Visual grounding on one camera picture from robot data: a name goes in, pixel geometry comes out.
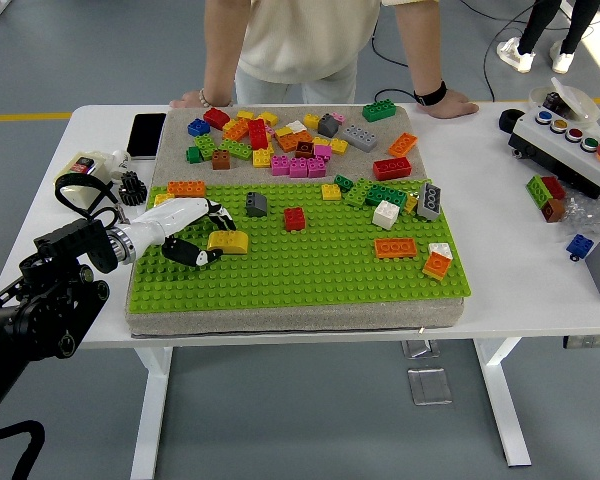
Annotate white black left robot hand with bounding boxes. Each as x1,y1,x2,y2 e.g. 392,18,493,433
127,196,238,270

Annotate person's left hand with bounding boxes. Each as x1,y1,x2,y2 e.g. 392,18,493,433
419,91,480,120

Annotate person's right hand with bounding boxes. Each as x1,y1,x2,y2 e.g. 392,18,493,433
169,91,206,110

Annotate yellow curved brick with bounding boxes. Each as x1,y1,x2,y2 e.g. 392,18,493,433
207,230,250,255

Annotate red square brick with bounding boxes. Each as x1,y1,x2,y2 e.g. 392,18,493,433
283,207,306,233
202,107,231,131

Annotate orange long brick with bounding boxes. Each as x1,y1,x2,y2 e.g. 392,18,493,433
373,237,418,260
222,118,251,143
387,132,419,159
166,180,207,199
275,130,314,154

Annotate lime green long brick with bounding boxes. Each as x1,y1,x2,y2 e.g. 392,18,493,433
217,139,254,162
343,178,376,209

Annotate dark green long brick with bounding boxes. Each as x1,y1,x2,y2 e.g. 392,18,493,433
363,183,409,210
362,99,399,123

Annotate red long brick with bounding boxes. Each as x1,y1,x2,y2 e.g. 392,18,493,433
372,157,413,182
247,118,270,151
540,175,567,201

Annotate grey long brick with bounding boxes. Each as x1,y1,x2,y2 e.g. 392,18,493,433
340,124,379,153
416,182,443,222

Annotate orange brick on yellow plate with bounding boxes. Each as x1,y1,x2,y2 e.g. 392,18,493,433
422,252,453,281

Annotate green studded baseplate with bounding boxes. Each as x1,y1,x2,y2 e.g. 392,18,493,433
126,178,474,315

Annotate black wristwatch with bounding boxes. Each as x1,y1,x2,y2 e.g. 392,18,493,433
412,79,449,107

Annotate black gear wheel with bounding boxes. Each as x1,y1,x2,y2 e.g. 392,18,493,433
116,170,148,206

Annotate black smartphone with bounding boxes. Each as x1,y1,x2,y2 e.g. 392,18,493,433
126,112,167,161

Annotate black round roll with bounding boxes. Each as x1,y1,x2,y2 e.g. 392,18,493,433
498,108,527,136

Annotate small white plastic piece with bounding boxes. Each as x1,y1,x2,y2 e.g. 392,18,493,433
110,148,133,180

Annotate person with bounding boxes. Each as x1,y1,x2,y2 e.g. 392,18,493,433
496,0,600,75
232,0,441,105

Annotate white control box coloured buttons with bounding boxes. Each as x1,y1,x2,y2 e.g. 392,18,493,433
508,105,600,201

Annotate white round lidded container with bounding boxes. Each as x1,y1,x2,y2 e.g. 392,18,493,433
528,76,600,124

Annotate grey cushion mat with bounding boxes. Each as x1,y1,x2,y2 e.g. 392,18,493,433
124,104,467,341

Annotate clear plastic wrap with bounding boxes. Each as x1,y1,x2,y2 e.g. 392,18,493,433
557,192,600,236

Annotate white table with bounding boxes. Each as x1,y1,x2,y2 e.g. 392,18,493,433
0,102,600,469

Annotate clear floor plate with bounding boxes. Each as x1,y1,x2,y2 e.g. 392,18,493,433
406,368,454,406
401,339,441,359

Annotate table control panel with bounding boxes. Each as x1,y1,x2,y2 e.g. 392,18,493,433
562,334,600,350

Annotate beaded bracelet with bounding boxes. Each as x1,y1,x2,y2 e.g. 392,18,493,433
198,87,234,108

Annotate black floor cable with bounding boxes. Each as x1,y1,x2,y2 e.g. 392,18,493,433
481,0,537,103
369,19,459,105

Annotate beige red-green switch box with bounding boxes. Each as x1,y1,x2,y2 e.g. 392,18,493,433
54,149,116,211

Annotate blue brick keychain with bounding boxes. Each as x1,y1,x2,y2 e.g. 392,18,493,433
565,233,595,262

